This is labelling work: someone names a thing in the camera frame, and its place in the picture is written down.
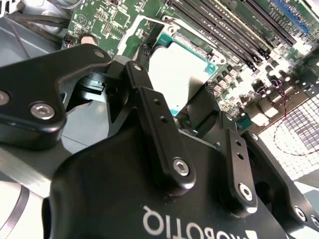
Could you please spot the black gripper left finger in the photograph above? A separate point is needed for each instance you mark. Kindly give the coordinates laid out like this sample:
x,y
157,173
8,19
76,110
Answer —
x,y
37,87

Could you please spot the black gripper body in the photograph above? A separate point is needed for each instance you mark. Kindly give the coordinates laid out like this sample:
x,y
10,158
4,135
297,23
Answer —
x,y
112,199

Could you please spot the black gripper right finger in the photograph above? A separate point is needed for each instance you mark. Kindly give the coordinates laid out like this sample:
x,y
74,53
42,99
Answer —
x,y
239,161

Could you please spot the silver CPU chip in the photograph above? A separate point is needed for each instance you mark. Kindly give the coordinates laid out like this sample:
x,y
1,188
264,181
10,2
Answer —
x,y
174,72

